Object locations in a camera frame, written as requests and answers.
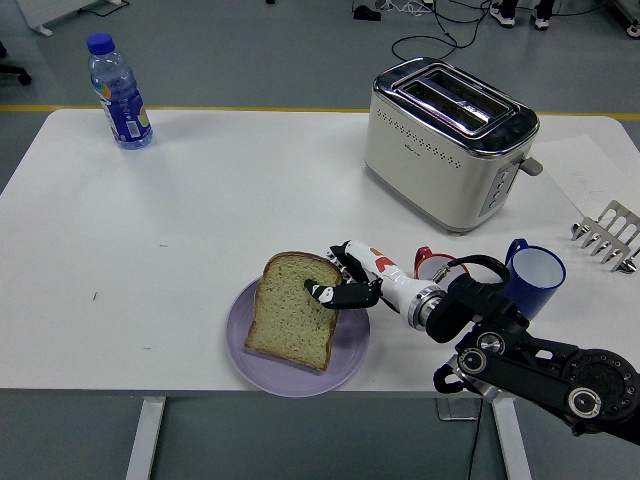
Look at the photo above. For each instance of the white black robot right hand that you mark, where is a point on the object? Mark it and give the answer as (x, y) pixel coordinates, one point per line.
(395, 282)

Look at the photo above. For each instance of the bread slice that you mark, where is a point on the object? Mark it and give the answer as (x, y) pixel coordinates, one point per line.
(285, 320)

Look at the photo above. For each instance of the grey toaster lever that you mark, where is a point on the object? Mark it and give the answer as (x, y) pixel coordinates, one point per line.
(532, 166)

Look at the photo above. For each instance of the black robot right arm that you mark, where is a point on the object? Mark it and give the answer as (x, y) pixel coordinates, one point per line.
(550, 360)

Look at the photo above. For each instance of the purple plate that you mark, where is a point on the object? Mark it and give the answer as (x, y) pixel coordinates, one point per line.
(350, 350)

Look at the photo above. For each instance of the red mug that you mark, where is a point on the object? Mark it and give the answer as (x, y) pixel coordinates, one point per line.
(429, 267)

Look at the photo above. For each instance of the cream chrome toaster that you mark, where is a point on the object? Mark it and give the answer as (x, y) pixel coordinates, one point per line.
(425, 170)

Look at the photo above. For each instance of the blue mug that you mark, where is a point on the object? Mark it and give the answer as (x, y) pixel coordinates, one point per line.
(535, 295)

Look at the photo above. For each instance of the white table leg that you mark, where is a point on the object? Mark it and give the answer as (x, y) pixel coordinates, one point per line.
(512, 445)
(145, 440)

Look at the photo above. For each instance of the metal toast rack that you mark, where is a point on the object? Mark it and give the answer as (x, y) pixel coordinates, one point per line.
(607, 240)

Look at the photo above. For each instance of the person's black white shoe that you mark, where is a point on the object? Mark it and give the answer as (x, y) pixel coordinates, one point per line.
(504, 12)
(542, 15)

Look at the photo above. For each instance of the blue cap water bottle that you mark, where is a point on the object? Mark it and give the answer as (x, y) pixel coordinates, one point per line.
(122, 110)

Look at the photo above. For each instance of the black office chair base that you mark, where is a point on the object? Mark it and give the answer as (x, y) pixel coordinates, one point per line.
(17, 72)

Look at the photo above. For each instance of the white furniture foot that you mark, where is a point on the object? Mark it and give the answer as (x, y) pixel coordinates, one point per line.
(45, 15)

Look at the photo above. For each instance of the clear under-table bracket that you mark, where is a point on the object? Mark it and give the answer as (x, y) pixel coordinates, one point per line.
(457, 410)

